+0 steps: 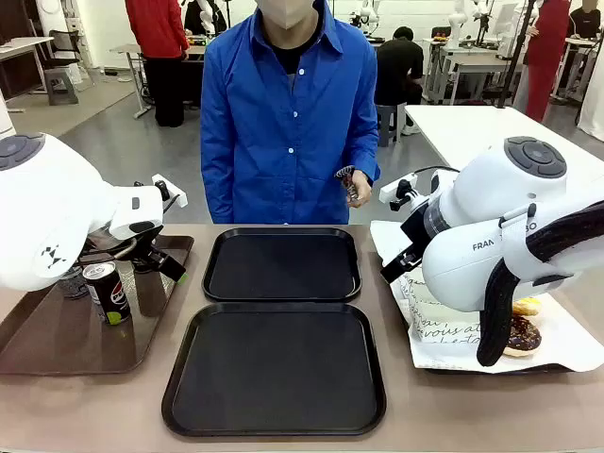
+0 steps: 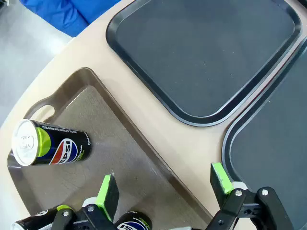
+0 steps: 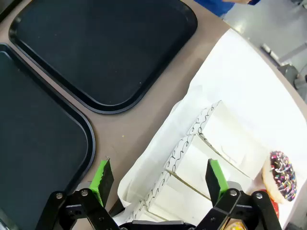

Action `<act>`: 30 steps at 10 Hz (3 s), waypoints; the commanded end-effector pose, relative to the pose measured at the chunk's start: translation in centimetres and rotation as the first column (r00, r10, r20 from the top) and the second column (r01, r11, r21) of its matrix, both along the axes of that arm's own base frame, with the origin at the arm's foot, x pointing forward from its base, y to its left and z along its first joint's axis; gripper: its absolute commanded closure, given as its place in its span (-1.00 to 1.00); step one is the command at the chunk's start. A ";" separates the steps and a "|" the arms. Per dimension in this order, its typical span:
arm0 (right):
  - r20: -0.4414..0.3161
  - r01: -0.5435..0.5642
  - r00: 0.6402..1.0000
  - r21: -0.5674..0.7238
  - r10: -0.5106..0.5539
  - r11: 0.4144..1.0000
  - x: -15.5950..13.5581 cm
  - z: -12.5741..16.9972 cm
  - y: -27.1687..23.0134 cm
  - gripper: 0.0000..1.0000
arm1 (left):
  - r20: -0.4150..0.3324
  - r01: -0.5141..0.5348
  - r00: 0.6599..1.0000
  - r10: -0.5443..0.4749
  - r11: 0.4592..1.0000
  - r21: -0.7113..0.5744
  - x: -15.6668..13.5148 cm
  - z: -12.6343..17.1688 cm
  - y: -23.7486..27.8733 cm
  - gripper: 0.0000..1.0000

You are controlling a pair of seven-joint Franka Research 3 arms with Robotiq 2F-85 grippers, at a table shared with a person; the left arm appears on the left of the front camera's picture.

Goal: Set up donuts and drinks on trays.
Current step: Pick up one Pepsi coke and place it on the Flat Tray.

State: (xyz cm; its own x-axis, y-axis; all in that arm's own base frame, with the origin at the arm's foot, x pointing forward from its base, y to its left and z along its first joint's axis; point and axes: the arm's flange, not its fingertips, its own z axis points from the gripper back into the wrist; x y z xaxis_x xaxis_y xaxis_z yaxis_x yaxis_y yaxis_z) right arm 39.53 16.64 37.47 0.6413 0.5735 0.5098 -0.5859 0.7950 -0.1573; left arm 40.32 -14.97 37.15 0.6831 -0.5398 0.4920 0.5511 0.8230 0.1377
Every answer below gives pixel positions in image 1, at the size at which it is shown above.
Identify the large black serving tray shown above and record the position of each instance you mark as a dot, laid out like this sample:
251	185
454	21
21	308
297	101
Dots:
273	373

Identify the grey stool under sitter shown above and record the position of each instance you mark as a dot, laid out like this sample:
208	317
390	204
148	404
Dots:
389	122

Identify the grey step stool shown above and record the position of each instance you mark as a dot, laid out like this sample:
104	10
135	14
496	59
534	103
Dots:
61	87

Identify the dark patterned handheld object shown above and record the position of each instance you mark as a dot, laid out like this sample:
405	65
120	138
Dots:
348	181

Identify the grey-legged work desk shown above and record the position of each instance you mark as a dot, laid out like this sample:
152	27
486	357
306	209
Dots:
472	66

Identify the black office chair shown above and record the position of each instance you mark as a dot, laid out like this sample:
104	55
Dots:
63	47

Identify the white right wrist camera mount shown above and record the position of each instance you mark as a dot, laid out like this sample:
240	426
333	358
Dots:
396	189

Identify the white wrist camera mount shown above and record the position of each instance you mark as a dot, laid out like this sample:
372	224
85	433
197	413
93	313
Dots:
171	191
396	189

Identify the chocolate sprinkled donut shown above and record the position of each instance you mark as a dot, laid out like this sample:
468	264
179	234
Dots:
524	335

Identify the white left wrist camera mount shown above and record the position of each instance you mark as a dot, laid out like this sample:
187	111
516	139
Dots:
171	191

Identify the brown plastic tray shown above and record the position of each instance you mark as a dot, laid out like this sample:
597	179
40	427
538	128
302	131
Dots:
94	349

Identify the black tray under paper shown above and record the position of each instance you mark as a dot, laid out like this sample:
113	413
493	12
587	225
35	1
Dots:
500	371

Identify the person in blue shirt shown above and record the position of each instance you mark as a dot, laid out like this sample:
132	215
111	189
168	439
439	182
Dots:
283	141

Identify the white script-print paper box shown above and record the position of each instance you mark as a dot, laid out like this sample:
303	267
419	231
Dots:
413	290
443	328

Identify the small black serving tray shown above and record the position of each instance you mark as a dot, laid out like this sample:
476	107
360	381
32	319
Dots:
283	269

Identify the small white background robot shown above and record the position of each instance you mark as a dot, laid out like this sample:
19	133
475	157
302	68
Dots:
369	14

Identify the black tripod pole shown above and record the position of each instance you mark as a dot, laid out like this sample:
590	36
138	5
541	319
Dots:
514	52

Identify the wood-top desk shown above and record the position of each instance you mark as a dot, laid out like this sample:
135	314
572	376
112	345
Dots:
132	49

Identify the white paper sheet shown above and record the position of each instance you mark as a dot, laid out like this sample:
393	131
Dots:
559	337

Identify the Pepsi can showing grey label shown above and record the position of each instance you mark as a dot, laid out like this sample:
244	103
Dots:
73	285

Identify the black Pepsi can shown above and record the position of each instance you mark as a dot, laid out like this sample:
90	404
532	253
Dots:
108	292

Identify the standing person in black shirt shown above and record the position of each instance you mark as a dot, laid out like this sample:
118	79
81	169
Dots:
585	21

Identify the seated person in black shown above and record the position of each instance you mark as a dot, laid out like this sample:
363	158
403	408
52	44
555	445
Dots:
398	66

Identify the person right forearm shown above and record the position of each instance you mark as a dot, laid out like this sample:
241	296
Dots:
214	184

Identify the person in red top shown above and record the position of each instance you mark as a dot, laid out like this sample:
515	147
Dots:
158	42

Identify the white desk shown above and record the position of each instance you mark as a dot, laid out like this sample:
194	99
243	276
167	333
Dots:
23	45

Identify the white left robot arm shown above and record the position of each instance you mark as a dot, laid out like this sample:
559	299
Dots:
52	212

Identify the yellow sprinkled donut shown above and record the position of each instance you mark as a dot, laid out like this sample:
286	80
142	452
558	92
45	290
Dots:
528	307

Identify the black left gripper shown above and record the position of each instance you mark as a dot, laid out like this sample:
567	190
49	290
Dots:
144	250

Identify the person left hand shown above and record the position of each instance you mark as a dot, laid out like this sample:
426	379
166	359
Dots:
362	189

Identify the person in red dress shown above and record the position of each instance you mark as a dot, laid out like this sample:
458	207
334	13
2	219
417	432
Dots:
545	52

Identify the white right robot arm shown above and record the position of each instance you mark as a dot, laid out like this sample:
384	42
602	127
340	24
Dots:
476	207

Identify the beige face mask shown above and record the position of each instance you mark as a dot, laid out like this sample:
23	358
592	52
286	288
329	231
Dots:
288	11

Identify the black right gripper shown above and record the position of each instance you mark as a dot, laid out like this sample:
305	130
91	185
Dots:
416	231

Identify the person left forearm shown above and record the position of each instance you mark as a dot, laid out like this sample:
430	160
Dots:
365	151

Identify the white table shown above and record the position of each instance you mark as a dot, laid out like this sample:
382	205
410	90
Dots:
472	127

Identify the tall white background robot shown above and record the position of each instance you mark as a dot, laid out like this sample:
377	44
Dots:
457	23

